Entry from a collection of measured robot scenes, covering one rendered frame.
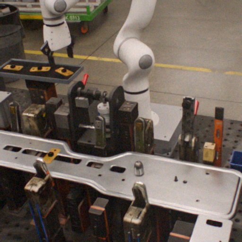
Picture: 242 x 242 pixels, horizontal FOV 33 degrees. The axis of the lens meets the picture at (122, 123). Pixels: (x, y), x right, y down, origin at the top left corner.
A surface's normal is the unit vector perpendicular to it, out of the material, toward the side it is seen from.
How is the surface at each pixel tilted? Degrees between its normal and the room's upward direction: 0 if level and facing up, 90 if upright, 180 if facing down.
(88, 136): 0
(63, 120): 90
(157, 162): 0
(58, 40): 94
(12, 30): 91
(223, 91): 0
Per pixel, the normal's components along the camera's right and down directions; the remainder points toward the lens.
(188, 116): -0.39, 0.40
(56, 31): 0.60, 0.38
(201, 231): -0.09, -0.83
